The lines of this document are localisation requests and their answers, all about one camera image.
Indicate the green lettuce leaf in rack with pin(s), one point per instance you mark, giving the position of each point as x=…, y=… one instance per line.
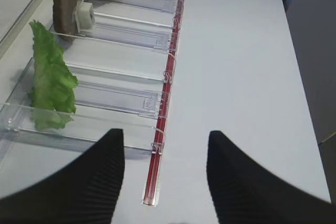
x=52, y=96

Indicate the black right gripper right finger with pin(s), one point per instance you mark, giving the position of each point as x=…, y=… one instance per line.
x=243, y=191

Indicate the clear acrylic right rack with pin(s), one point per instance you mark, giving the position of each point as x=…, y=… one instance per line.
x=119, y=60

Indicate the upright meat patty in rack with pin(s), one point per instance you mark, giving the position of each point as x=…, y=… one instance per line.
x=64, y=19

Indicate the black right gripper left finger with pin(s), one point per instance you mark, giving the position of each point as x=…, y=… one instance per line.
x=84, y=191

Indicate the red rail strip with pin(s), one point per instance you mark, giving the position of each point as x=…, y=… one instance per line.
x=150, y=196

